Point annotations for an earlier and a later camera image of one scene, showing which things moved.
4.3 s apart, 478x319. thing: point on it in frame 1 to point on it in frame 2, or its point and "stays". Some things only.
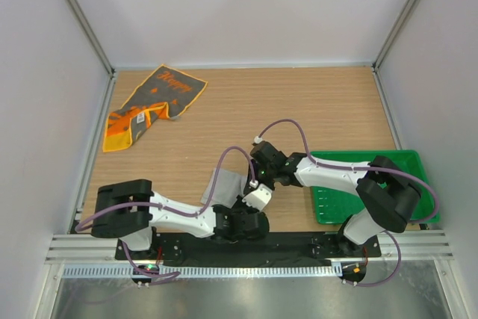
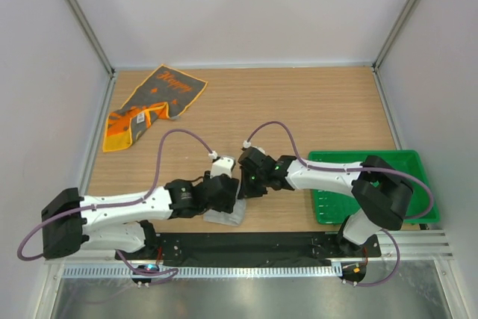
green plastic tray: [336, 206] stays
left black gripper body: [240, 207] to [225, 205]
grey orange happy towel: [164, 95] stays
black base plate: [207, 248] stays
